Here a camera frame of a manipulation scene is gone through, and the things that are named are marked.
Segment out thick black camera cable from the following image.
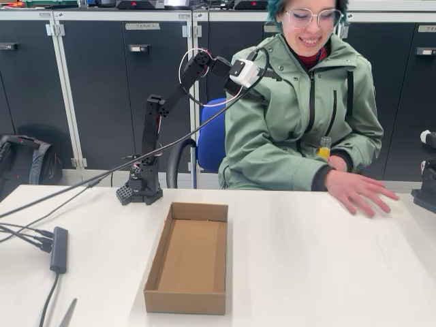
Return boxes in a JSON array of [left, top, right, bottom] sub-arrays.
[[0, 46, 270, 219]]

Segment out black backpack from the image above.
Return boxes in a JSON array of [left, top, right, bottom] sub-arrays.
[[0, 134, 63, 202]]

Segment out glass bottle yellow drink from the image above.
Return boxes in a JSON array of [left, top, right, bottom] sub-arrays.
[[315, 136, 333, 161]]

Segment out white gripper camera box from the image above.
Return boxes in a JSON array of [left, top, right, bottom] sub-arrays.
[[228, 58, 260, 89]]

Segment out person's right hand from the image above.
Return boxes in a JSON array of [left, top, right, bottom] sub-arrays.
[[325, 168, 400, 217]]

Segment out open cardboard box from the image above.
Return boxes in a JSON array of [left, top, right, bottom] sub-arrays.
[[142, 202, 230, 316]]

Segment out clear frame glasses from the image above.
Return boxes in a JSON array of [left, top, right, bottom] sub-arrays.
[[284, 8, 343, 30]]

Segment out grey hub cable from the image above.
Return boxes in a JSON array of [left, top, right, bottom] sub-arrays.
[[38, 271, 61, 327]]

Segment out dark grey cabinet door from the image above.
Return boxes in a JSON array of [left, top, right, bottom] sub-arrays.
[[121, 20, 197, 171], [58, 20, 134, 170], [347, 22, 418, 181], [197, 20, 283, 103], [0, 20, 74, 170], [383, 22, 436, 183]]

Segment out green box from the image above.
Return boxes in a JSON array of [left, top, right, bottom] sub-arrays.
[[23, 0, 80, 8]]

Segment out person's left forearm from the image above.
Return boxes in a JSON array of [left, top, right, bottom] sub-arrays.
[[335, 136, 384, 171]]

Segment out blue office chair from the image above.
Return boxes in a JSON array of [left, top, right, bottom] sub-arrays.
[[166, 97, 228, 190]]

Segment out person's right forearm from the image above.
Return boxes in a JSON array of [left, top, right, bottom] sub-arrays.
[[217, 155, 330, 191]]

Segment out grey USB hub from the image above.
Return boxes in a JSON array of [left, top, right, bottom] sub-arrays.
[[50, 225, 69, 274]]

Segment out black case red logo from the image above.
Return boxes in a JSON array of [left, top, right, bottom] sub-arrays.
[[234, 0, 270, 10], [115, 0, 167, 10]]

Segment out red white servo wire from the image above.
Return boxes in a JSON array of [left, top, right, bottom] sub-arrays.
[[178, 48, 246, 108]]

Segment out thin black cable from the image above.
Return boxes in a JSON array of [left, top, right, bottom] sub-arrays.
[[0, 155, 142, 243]]

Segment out person's left hand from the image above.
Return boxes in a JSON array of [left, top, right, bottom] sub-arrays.
[[329, 153, 348, 171]]

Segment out grey scissors blade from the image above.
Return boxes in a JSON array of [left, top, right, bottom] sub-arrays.
[[58, 298, 78, 327]]

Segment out person in green jacket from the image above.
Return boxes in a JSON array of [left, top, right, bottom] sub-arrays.
[[217, 0, 385, 191]]

